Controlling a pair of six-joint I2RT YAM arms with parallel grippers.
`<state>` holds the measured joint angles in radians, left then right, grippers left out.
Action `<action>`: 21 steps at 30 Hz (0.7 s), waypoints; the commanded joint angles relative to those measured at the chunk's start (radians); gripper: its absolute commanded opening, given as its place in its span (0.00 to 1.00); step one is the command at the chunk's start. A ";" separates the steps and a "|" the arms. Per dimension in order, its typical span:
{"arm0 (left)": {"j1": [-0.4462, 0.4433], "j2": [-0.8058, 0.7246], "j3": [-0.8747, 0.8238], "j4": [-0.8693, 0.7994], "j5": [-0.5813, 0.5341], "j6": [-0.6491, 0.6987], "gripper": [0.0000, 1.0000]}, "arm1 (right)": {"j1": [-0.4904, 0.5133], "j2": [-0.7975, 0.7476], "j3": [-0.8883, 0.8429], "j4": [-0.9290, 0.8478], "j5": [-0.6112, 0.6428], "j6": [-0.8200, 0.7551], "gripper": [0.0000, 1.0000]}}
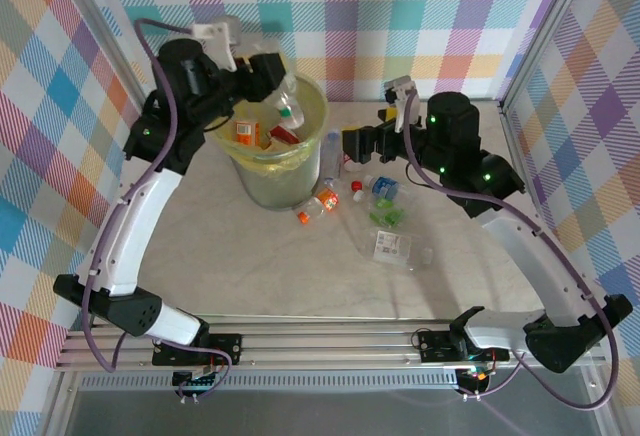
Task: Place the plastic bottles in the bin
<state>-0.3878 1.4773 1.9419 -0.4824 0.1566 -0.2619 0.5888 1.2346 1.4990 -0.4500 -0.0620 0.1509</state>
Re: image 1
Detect tall clear bottle blue cap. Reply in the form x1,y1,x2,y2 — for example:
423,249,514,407
322,129,344,183

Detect blue label plastic bottle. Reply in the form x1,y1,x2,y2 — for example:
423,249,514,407
363,174,401,198

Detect clear bottle green print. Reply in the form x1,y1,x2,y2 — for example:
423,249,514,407
273,74,307,130

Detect orange juice bottle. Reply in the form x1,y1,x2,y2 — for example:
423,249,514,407
234,120,260,148

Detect clear bottle orange label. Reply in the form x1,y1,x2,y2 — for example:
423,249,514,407
294,186,342,227

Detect clear bottle green label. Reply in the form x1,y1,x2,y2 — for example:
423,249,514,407
349,190,407,230

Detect clear plastic packet white label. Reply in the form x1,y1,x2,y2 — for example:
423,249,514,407
358,228,434,272

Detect yellow bin liner bag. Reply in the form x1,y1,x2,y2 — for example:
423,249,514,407
208,69,330,181

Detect clear plastic bin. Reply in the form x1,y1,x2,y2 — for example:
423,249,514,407
208,69,330,210

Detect plaid fabric panel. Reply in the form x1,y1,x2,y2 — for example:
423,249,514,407
64,0,584,104
502,0,640,392
0,0,151,415

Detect black controller board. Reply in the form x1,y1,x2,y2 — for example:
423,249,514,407
456,365,495,393
171,368,222,393

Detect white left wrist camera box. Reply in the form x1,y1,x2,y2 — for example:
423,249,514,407
191,14,242,71

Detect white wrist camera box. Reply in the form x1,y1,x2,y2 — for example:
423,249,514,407
191,14,242,71
383,75,419,133

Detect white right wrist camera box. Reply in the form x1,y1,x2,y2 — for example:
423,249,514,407
383,75,419,133

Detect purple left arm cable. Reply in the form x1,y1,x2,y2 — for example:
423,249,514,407
82,18,234,405

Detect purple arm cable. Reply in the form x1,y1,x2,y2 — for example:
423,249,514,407
82,18,234,405
404,93,621,410

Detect aluminium frame post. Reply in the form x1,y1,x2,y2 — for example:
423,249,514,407
49,0,164,113
498,0,600,113

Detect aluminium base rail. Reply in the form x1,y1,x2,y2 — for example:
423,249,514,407
54,318,609,372

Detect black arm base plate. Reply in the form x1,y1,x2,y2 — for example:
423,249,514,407
151,331,245,368
416,328,512,365

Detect slotted grey cable duct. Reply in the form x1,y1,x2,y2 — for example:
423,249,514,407
79,374,461,391

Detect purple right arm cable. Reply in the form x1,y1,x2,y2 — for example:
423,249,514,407
404,93,621,410

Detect aluminium frame bar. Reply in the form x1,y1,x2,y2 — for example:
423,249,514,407
582,360,621,436
42,369,84,436

